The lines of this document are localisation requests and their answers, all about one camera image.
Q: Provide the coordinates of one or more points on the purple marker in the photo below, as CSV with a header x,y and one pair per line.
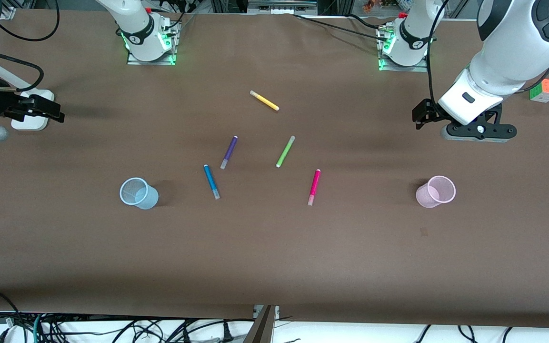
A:
x,y
229,151

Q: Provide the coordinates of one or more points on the yellow marker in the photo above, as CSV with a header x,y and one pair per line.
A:
x,y
264,100

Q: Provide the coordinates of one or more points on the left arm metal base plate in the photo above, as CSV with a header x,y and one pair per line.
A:
x,y
398,68

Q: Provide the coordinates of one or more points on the black power plug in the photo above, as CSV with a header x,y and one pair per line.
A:
x,y
227,333

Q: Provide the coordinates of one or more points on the colourful puzzle cube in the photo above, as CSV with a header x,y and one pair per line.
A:
x,y
548,88

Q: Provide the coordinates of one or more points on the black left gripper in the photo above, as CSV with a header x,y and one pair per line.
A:
x,y
425,112

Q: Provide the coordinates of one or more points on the pink marker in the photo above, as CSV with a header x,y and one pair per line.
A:
x,y
314,186

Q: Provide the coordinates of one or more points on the green marker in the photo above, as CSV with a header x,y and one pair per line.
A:
x,y
285,152

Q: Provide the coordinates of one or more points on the orange toy figure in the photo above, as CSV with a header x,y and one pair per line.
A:
x,y
371,5

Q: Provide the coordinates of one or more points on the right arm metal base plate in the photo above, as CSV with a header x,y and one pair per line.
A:
x,y
150,62

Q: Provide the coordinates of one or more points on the metal table frame post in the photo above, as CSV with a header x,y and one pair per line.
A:
x,y
262,328

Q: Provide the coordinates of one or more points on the translucent blue plastic cup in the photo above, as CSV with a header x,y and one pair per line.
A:
x,y
148,200

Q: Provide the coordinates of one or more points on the aluminium frame extrusion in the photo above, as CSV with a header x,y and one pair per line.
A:
x,y
8,12

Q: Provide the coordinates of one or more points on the translucent pink plastic cup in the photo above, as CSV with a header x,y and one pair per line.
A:
x,y
426,197

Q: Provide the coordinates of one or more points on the brown table cover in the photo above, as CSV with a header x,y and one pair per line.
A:
x,y
274,247

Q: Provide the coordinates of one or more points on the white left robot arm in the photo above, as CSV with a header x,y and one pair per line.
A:
x,y
517,43

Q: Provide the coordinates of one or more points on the blue marker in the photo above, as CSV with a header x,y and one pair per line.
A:
x,y
211,181

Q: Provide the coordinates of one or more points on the grey equipment box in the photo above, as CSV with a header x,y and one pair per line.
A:
x,y
279,5

